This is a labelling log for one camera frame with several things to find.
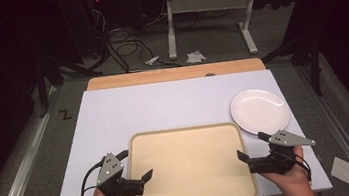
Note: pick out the flat white paper sheet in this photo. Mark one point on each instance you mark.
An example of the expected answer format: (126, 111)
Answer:
(342, 170)

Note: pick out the grey round table grommet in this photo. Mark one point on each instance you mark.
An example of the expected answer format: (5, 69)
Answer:
(210, 74)

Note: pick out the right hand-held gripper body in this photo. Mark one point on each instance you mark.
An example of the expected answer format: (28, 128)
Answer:
(276, 162)

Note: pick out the beige plastic tray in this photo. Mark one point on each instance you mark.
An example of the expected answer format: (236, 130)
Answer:
(187, 163)

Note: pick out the black metal stand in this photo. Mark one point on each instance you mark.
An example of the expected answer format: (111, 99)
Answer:
(315, 67)
(41, 90)

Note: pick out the white metal table frame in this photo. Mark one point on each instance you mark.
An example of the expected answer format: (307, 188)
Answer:
(170, 28)

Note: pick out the white table cover board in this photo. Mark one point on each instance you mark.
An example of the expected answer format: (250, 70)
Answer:
(163, 106)

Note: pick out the metal floor rail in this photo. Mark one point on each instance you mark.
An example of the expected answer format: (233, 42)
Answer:
(341, 131)
(21, 179)

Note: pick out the person's right hand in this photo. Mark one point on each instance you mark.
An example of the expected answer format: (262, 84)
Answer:
(293, 180)

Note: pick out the crumpled white paper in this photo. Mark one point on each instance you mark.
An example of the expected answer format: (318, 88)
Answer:
(195, 56)

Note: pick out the dark equipment with red light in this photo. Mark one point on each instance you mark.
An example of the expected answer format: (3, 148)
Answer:
(97, 6)

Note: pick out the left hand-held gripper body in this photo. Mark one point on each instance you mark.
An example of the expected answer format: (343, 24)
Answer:
(109, 169)

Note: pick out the white round plate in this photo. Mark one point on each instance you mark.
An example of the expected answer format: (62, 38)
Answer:
(258, 109)

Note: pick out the small white paper scrap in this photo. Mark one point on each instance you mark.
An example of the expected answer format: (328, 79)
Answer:
(152, 60)

